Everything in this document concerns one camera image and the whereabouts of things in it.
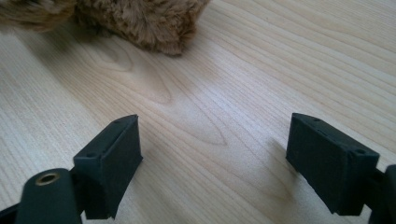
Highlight brown plush teddy bear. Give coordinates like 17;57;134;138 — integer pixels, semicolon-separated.
0;0;211;57

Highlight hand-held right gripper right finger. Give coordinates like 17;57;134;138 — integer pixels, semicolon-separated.
285;112;381;217

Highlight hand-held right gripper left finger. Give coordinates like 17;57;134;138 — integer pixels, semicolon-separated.
73;114;144;220

